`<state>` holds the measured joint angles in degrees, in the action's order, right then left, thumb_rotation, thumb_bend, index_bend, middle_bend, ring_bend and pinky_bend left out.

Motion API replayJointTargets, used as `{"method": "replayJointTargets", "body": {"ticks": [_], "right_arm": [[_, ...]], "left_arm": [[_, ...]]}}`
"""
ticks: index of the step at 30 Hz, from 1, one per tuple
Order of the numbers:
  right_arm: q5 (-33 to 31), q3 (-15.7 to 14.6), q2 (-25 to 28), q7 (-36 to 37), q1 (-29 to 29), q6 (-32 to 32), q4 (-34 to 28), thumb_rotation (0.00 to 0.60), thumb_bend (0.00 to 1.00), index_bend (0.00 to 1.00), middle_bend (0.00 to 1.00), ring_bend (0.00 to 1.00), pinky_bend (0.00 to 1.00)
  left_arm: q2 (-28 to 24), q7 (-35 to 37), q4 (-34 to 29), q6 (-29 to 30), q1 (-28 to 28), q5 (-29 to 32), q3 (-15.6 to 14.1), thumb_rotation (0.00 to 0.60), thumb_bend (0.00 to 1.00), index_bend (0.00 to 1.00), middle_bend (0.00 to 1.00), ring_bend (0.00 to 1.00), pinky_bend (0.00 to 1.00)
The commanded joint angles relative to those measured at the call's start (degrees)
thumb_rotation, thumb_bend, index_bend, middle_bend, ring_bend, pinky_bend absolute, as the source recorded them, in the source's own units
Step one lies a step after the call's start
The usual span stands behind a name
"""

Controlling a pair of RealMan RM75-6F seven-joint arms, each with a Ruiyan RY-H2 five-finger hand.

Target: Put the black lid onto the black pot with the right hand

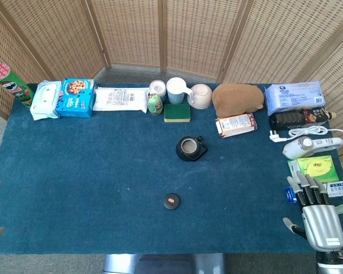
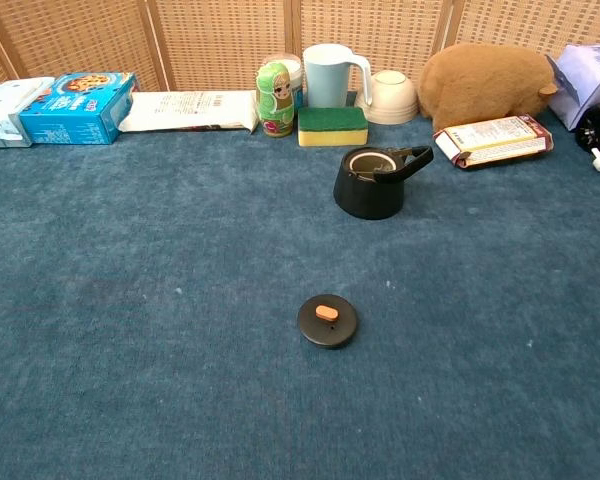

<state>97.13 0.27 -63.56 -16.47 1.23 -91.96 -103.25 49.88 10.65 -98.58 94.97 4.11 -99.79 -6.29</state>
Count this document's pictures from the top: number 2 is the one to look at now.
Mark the woven rattan folding screen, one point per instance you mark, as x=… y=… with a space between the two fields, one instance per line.
x=220 y=35

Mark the brown plush capybara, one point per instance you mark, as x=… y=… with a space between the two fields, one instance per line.
x=485 y=82

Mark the blue cookie box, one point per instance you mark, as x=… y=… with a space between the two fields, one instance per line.
x=75 y=112

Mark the green yellow sponge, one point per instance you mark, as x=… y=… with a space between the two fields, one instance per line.
x=332 y=126

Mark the beige upturned bowl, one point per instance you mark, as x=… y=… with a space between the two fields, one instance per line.
x=392 y=100

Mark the lavender paper bag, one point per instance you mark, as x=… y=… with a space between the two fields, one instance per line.
x=582 y=82

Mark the light blue white pitcher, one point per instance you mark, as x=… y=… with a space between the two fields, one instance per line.
x=326 y=77

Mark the white wet wipes pack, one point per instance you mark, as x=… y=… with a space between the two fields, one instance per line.
x=0 y=112

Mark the white flat plastic package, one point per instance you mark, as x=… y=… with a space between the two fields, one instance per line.
x=190 y=111

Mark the green matryoshka doll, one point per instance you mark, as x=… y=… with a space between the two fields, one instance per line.
x=275 y=102

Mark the maroon cream snack package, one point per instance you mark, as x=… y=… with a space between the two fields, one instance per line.
x=495 y=141

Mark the black lid with orange knob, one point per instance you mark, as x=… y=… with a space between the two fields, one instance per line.
x=340 y=327

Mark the black teapot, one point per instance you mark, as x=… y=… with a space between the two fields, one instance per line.
x=369 y=192

